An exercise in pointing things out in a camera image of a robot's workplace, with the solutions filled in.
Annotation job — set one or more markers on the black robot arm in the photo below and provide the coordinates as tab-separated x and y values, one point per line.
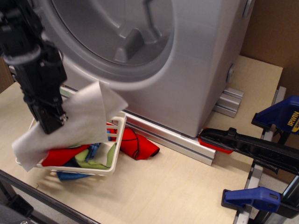
20	31

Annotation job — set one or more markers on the red cloth on table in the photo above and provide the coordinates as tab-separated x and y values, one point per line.
136	146

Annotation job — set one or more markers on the long aluminium rail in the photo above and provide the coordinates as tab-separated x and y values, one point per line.
163	137

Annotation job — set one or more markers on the black red clamp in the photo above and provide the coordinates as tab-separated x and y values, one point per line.
265	153

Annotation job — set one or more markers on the short aluminium rail block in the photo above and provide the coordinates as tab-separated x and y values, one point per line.
229	102

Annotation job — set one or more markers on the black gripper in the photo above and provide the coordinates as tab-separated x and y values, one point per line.
40	72

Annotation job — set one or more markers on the blue cloth under basket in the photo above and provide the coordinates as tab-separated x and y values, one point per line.
70	176

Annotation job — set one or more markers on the red cloth in basket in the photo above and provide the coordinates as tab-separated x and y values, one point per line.
63	155

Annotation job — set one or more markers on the grey toy laundry machine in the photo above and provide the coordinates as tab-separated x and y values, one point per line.
169	59

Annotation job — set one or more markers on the blue Irwin clamp upper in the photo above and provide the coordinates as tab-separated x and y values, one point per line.
284	115

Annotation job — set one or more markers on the black table frame bar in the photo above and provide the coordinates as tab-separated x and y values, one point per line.
22	204

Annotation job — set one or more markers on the green cloth in basket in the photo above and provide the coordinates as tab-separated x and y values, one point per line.
97	156

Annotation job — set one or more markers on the grey cloth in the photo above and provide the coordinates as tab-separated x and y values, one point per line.
88	110

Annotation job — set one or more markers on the cardboard box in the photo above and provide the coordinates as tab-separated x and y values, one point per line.
273	37

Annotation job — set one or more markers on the white plastic basket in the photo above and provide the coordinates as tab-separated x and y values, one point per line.
115	128

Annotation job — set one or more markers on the blue clamp handle lower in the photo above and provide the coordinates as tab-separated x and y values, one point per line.
261	198

